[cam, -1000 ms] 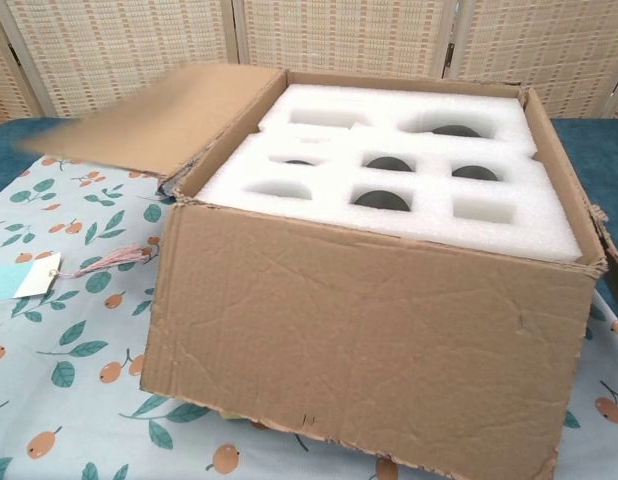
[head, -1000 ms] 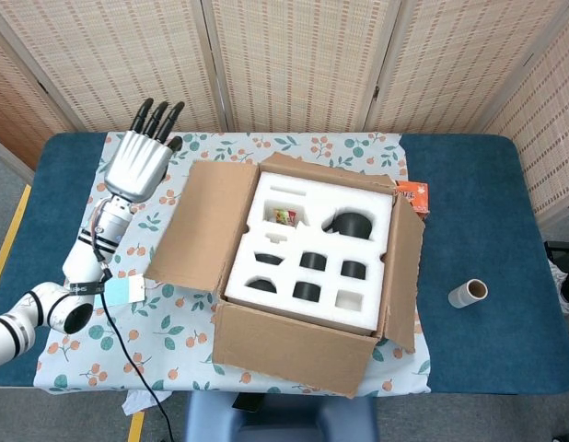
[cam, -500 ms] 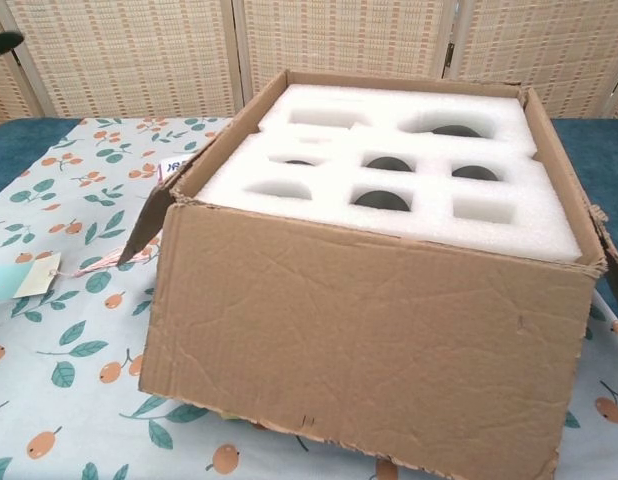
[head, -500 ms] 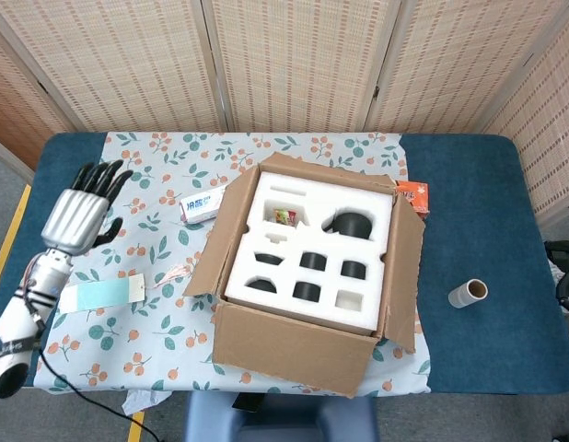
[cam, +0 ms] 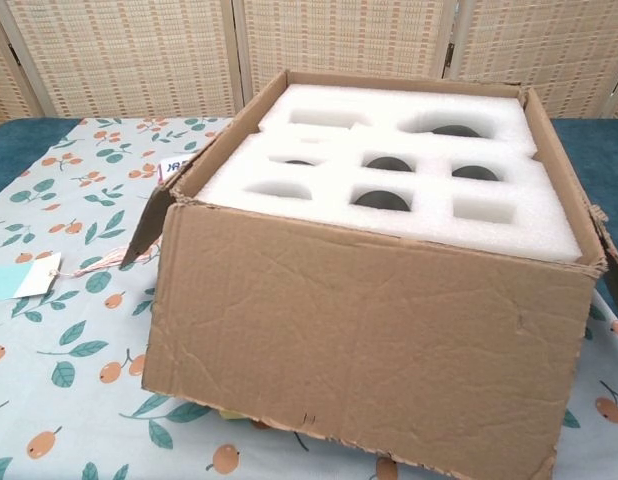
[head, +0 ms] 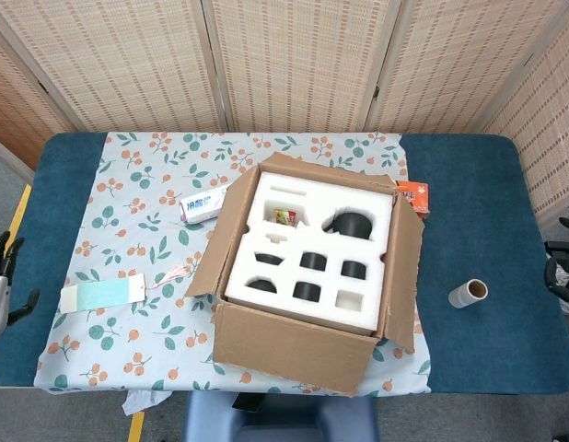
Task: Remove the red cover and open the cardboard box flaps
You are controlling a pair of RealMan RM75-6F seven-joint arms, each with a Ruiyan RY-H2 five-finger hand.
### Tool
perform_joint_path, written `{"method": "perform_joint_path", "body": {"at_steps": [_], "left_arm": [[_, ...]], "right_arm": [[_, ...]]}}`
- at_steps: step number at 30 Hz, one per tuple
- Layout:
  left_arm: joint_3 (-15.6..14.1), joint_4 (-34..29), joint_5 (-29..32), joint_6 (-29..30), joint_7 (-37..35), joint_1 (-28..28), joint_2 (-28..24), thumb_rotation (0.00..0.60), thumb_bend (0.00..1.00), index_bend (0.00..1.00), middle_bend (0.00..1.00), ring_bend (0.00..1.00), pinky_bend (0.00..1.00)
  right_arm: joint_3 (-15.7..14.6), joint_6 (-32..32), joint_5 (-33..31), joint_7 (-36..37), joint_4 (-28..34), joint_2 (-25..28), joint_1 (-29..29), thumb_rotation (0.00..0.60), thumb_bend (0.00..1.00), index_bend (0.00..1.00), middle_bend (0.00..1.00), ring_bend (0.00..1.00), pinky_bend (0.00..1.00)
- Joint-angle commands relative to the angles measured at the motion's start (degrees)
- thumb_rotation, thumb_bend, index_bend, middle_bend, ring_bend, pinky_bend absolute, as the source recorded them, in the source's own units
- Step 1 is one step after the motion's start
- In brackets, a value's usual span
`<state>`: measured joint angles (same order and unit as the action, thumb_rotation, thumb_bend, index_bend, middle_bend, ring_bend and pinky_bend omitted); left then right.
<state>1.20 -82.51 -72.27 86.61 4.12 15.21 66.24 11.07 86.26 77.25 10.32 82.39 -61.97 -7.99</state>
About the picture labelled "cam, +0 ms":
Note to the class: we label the cardboard box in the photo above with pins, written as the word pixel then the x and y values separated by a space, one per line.
pixel 339 325

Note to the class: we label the white toothpaste box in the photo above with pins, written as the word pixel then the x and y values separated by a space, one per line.
pixel 171 169

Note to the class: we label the white foam insert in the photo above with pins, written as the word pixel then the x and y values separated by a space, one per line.
pixel 339 145

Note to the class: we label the black teacup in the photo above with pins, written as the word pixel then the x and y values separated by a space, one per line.
pixel 389 164

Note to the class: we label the black teapot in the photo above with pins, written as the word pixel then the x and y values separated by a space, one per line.
pixel 456 131

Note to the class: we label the floral print tablecloth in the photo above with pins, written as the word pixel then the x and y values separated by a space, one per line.
pixel 64 175

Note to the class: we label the woven folding screen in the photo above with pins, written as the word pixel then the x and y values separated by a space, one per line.
pixel 139 50

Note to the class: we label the teal white tasselled bookmark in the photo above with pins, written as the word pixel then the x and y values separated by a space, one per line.
pixel 34 277

